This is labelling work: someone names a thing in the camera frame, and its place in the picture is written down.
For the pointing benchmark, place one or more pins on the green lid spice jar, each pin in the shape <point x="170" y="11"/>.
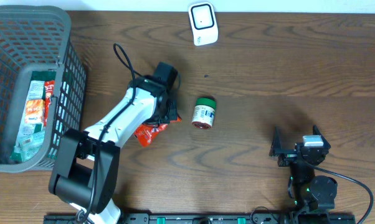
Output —
<point x="204" y="113"/>

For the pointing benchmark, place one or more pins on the white barcode scanner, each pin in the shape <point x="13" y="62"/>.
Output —
<point x="203" y="23"/>

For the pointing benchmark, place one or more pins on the white green packet in basket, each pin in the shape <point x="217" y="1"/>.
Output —
<point x="35" y="92"/>

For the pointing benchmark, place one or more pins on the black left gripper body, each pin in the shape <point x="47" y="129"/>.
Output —
<point x="172" y="114"/>

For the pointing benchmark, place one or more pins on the small orange box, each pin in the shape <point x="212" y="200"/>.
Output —
<point x="35" y="112"/>

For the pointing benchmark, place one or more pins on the teal packet in basket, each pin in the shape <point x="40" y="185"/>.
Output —
<point x="28" y="147"/>

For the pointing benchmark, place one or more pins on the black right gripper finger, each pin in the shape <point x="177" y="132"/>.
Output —
<point x="276" y="147"/>
<point x="316" y="131"/>

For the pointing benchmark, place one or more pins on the small red sachet in basket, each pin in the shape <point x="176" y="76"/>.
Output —
<point x="49" y="91"/>

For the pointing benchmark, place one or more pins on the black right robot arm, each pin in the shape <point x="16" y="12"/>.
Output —
<point x="313" y="193"/>

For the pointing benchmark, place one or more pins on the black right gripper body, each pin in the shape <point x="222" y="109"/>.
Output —
<point x="288" y="157"/>

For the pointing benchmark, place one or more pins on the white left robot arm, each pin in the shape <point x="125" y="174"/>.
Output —
<point x="86" y="167"/>

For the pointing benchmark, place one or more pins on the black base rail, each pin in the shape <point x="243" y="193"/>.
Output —
<point x="143" y="218"/>

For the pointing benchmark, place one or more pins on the grey plastic mesh basket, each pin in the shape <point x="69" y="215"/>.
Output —
<point x="37" y="39"/>

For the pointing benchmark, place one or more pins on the red snack packet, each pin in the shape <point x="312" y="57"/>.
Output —
<point x="146" y="133"/>

